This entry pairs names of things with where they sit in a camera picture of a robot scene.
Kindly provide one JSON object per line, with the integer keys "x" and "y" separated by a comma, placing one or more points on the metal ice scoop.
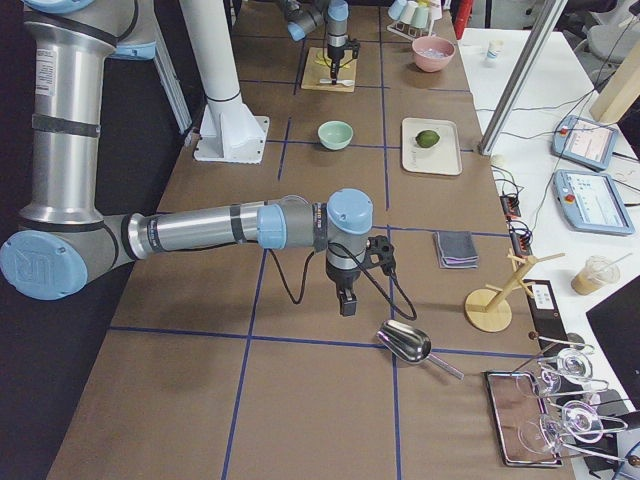
{"x": 412, "y": 345}

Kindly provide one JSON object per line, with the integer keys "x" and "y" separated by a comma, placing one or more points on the near teach pendant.
{"x": 591, "y": 203}

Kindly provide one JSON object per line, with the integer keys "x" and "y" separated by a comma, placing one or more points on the black power strip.
{"x": 520, "y": 234}

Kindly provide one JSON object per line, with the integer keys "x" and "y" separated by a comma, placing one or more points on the pale green cup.
{"x": 420, "y": 17}

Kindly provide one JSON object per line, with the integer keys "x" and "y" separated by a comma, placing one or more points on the teach pendant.
{"x": 585, "y": 142}
{"x": 591, "y": 203}

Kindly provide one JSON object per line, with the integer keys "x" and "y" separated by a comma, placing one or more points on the wire glass rack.
{"x": 563, "y": 381}

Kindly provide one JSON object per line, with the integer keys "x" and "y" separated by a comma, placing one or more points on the red object at edge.
{"x": 462, "y": 12}

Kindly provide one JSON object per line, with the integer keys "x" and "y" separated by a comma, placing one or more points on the black box with label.
{"x": 544, "y": 310}

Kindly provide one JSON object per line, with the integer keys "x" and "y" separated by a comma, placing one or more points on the metal cup rack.
{"x": 406, "y": 30}

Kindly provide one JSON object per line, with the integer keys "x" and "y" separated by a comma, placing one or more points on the green avocado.
{"x": 427, "y": 139}

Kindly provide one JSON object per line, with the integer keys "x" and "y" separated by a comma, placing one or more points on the wooden mug tree stand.
{"x": 487, "y": 308}

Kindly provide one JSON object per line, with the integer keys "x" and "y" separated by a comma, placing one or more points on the bamboo cutting board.
{"x": 313, "y": 72}

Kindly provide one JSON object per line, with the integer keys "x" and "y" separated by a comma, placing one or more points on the paper cup blue stripe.
{"x": 494, "y": 49}

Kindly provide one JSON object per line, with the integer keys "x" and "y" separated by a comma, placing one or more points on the far teach pendant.
{"x": 585, "y": 142}

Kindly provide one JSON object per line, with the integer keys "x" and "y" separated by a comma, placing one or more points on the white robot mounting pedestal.
{"x": 229, "y": 131}

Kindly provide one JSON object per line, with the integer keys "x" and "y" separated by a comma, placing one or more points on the aluminium frame post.
{"x": 538, "y": 36}

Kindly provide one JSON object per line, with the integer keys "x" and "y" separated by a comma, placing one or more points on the white plastic spoon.
{"x": 343, "y": 82}

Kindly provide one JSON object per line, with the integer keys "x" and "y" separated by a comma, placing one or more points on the grey folded cloth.
{"x": 455, "y": 250}

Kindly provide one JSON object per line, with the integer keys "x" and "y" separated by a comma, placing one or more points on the pink bowl with ice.
{"x": 432, "y": 53}

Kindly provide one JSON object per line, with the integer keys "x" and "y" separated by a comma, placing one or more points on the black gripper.
{"x": 335, "y": 51}
{"x": 341, "y": 278}

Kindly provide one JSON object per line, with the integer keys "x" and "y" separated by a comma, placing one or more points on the light green bowl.
{"x": 335, "y": 135}

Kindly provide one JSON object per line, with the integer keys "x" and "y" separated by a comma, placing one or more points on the white cup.
{"x": 408, "y": 11}

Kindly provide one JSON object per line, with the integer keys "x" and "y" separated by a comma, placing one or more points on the white rabbit tray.
{"x": 442, "y": 159}

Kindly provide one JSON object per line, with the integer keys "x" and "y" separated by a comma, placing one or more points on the iced coffee cup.
{"x": 597, "y": 272}

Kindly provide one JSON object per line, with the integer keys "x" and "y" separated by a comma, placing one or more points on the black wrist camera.
{"x": 380, "y": 253}
{"x": 354, "y": 46}

